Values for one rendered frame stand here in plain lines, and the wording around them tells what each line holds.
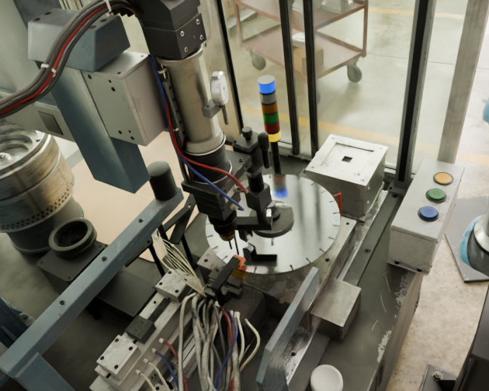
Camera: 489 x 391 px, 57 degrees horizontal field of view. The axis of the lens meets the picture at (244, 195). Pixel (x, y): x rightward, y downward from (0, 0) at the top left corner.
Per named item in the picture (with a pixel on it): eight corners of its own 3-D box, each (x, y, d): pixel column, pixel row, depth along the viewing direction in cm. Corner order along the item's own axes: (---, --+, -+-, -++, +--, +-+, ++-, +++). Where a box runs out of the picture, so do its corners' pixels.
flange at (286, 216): (284, 197, 114) (283, 190, 113) (301, 226, 106) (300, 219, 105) (243, 211, 113) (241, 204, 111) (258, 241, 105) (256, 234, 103)
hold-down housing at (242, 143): (259, 194, 99) (246, 117, 85) (276, 202, 96) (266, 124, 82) (243, 209, 96) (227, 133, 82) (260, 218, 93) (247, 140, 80)
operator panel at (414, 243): (417, 195, 136) (423, 157, 125) (456, 205, 130) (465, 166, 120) (386, 262, 120) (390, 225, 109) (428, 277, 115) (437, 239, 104)
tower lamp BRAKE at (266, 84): (264, 84, 122) (262, 74, 119) (279, 86, 119) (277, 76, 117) (255, 92, 119) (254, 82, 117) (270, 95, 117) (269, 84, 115)
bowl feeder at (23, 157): (54, 187, 165) (5, 103, 140) (114, 211, 150) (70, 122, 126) (-16, 246, 147) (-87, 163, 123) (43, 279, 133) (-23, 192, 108)
